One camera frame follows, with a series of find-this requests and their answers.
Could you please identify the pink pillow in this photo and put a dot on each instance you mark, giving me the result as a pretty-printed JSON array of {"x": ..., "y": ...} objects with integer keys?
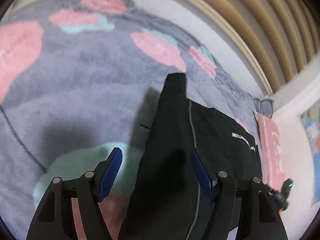
[{"x": 273, "y": 171}]

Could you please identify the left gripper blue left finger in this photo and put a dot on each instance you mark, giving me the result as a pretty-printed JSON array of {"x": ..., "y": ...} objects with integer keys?
[{"x": 106, "y": 173}]

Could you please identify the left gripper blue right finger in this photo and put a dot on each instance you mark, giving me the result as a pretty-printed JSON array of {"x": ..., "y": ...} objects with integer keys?
[{"x": 207, "y": 181}]

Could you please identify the grey floral bed blanket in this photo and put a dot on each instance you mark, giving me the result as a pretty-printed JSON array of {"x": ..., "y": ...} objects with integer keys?
[{"x": 80, "y": 77}]

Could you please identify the wooden slatted headboard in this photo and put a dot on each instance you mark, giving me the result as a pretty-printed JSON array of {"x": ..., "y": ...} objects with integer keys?
[{"x": 278, "y": 38}]

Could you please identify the colourful wall map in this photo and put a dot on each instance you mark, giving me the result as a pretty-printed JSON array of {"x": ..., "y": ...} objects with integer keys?
[{"x": 310, "y": 122}]

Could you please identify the black garment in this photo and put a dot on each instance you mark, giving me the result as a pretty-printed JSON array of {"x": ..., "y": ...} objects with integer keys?
[{"x": 168, "y": 202}]

